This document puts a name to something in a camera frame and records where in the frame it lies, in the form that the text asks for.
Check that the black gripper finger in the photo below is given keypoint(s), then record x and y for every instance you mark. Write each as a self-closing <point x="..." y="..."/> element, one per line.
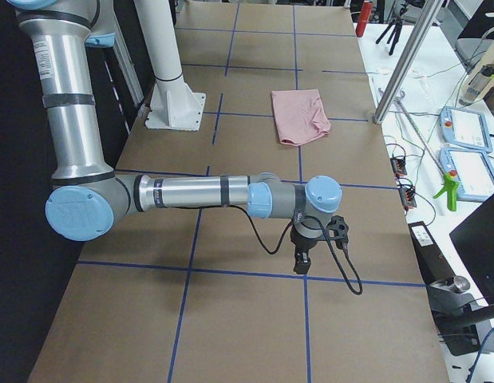
<point x="302" y="261"/>

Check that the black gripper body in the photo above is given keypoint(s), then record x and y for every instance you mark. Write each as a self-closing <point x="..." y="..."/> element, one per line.
<point x="302" y="243"/>

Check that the pink Snoopy t-shirt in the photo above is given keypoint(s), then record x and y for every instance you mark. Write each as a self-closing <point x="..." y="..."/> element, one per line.
<point x="300" y="116"/>

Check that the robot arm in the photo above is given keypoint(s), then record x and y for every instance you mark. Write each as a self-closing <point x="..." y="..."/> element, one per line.
<point x="163" y="164"/>

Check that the grabber reacher tool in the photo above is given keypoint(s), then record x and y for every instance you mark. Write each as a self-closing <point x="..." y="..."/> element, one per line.
<point x="450" y="177"/>

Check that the black monitor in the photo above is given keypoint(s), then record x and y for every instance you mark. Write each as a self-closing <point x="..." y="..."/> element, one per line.
<point x="473" y="240"/>

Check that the blue teach pendant near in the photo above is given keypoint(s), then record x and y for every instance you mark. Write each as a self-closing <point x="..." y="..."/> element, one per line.
<point x="475" y="173"/>

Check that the blue teach pendant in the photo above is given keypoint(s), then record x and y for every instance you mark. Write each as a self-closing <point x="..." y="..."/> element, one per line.
<point x="475" y="173"/>
<point x="465" y="128"/>

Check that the blue teach pendant far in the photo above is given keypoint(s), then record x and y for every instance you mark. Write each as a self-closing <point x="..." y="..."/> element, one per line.
<point x="465" y="128"/>

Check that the clear water bottle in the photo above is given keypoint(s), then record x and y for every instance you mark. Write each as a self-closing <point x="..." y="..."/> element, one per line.
<point x="477" y="84"/>

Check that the black tripod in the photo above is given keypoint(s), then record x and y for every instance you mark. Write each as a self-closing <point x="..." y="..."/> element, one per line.
<point x="395" y="28"/>

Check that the red cylinder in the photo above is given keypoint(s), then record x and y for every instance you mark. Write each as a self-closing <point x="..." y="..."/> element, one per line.
<point x="363" y="18"/>

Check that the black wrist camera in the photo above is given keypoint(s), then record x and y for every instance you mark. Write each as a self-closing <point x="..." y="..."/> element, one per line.
<point x="338" y="230"/>

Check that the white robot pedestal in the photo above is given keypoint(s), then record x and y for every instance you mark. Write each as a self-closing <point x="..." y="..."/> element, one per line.
<point x="173" y="105"/>

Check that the aluminium frame post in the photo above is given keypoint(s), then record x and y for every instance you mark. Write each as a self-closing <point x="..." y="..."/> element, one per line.
<point x="416" y="38"/>

